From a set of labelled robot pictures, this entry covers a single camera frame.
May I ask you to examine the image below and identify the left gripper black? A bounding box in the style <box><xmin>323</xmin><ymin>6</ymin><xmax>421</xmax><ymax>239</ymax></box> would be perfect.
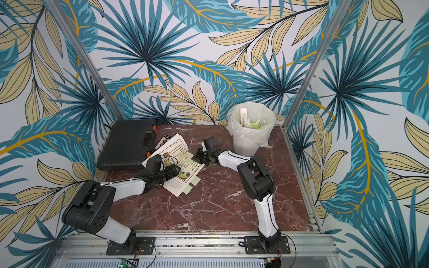
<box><xmin>154</xmin><ymin>163</ymin><xmax>181</xmax><ymax>184</ymax></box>

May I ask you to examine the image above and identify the orange children's book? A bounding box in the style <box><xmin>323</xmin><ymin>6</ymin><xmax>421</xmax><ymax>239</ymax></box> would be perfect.
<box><xmin>142</xmin><ymin>134</ymin><xmax>204</xmax><ymax>197</ymax></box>

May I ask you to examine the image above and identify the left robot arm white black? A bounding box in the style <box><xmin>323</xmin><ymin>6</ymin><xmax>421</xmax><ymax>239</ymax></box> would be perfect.
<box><xmin>61</xmin><ymin>155</ymin><xmax>181</xmax><ymax>249</ymax></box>

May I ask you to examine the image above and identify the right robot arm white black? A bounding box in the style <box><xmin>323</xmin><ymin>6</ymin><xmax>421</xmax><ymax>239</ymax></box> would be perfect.
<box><xmin>192</xmin><ymin>136</ymin><xmax>282</xmax><ymax>253</ymax></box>

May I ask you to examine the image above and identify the green sticky note middle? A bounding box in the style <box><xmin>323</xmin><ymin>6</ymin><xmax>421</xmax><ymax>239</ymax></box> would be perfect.
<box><xmin>190</xmin><ymin>176</ymin><xmax>201</xmax><ymax>186</ymax></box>

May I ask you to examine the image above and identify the green sticky note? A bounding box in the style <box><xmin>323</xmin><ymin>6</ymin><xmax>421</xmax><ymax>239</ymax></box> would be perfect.
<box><xmin>183</xmin><ymin>185</ymin><xmax>193</xmax><ymax>195</ymax></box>
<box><xmin>190</xmin><ymin>176</ymin><xmax>201</xmax><ymax>186</ymax></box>

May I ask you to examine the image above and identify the green sticky note bottom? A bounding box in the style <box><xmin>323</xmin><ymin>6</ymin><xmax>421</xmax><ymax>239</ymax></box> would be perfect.
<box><xmin>183</xmin><ymin>185</ymin><xmax>193</xmax><ymax>195</ymax></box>

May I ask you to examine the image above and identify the black plastic tool case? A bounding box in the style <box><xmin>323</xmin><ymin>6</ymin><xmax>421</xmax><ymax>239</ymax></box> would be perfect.
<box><xmin>97</xmin><ymin>119</ymin><xmax>157</xmax><ymax>172</ymax></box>

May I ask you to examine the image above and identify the white trash bin with bag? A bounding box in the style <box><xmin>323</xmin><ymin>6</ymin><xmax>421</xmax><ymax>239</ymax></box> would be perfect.
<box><xmin>226</xmin><ymin>102</ymin><xmax>275</xmax><ymax>156</ymax></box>

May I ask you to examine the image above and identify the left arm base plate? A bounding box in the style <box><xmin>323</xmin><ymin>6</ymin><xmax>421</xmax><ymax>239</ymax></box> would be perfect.
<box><xmin>106</xmin><ymin>237</ymin><xmax>156</xmax><ymax>256</ymax></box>

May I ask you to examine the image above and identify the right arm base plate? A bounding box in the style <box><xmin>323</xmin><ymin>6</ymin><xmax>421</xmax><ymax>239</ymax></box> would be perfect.
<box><xmin>239</xmin><ymin>236</ymin><xmax>291</xmax><ymax>255</ymax></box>

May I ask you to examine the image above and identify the aluminium rail frame front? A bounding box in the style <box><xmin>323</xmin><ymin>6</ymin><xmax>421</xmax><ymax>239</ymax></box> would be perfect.
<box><xmin>50</xmin><ymin>231</ymin><xmax>344</xmax><ymax>268</ymax></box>

